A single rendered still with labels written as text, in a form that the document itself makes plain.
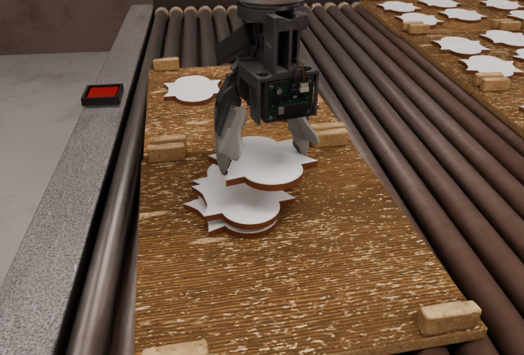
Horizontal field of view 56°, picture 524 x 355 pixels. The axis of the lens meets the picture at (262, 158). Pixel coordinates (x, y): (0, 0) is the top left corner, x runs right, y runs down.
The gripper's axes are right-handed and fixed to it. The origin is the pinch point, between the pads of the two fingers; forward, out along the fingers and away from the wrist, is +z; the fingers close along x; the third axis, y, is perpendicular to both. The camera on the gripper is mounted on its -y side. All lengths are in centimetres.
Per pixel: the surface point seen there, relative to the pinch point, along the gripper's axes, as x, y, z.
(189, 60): 8, -68, 10
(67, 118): -25, -253, 102
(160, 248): -14.6, 2.9, 7.9
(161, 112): -5.7, -35.8, 7.9
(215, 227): -7.5, 2.8, 6.9
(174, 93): -1.7, -41.8, 6.9
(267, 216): -1.6, 5.8, 4.8
